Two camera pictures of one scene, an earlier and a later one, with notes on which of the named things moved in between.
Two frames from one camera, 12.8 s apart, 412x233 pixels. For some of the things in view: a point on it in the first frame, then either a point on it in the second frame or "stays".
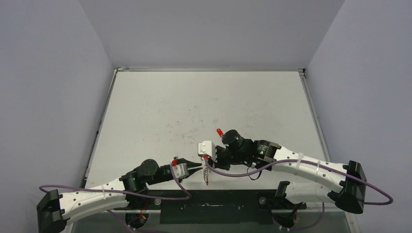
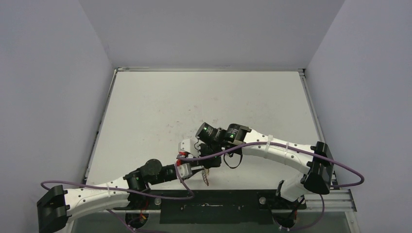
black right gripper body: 217,157 to 210,157
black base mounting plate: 214,206 stays
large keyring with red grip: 205,171 stays
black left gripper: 190,164 stays
